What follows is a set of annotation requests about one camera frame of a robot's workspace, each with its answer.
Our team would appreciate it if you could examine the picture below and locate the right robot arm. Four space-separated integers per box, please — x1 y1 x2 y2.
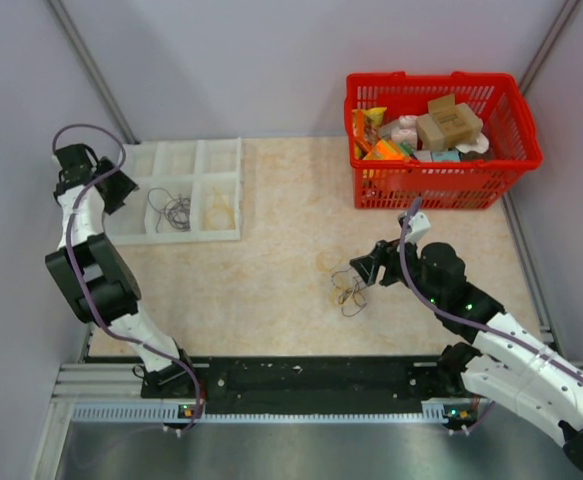
349 241 583 472

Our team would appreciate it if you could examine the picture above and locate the small open cardboard box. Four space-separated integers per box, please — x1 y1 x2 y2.
427 93 456 116

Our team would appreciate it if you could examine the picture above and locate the brown cardboard box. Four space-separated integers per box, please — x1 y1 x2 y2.
417 103 484 152

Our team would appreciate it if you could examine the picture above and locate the yellow snack bag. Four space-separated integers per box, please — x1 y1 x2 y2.
352 107 387 154

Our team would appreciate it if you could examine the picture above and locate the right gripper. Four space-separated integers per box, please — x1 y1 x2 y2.
350 232 443 306

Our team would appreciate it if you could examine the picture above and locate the red plastic shopping basket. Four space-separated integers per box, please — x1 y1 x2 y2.
344 72 543 210

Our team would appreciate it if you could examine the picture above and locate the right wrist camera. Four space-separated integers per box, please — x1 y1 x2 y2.
398 212 431 244

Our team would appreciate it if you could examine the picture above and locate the white foam compartment tray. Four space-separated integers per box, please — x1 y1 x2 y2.
105 138 244 246

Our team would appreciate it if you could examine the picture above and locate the pink white package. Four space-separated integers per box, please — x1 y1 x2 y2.
388 115 418 148

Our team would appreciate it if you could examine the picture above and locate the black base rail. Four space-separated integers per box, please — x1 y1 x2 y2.
140 356 472 416

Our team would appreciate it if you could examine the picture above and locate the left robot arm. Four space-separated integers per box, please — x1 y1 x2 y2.
45 144 202 399

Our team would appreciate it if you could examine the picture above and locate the orange snack packet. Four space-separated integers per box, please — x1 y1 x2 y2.
363 139 411 161

